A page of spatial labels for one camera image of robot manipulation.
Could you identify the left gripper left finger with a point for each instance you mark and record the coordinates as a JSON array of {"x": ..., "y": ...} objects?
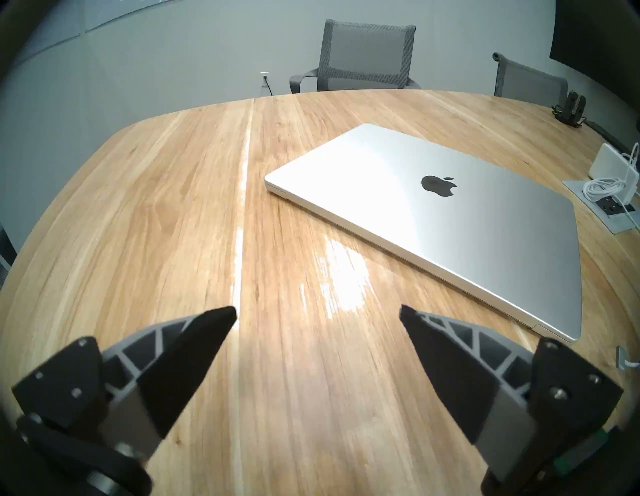
[{"x": 185, "y": 365}]

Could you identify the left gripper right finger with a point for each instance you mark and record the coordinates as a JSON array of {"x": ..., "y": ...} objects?
[{"x": 450, "y": 370}]

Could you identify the silver MacBook laptop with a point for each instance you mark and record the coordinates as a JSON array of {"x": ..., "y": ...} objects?
[{"x": 450, "y": 235}]

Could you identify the black controller charging dock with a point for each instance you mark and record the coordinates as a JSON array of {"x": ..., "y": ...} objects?
[{"x": 572, "y": 107}]

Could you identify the silver table outlet box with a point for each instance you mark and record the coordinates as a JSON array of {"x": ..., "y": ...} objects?
[{"x": 616, "y": 223}]

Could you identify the large white power adapter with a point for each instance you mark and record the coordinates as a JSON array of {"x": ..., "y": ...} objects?
[{"x": 607, "y": 162}]

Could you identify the grey mesh chair without armrests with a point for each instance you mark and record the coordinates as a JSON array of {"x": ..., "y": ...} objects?
[{"x": 530, "y": 85}]

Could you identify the grey mesh chair with armrests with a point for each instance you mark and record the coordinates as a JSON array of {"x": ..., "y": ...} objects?
[{"x": 365, "y": 50}]

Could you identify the large black TV screen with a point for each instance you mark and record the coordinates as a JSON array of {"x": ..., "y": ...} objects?
[{"x": 590, "y": 40}]

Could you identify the large clean glass whiteboard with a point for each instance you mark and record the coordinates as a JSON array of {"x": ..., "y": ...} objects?
[{"x": 125, "y": 10}]

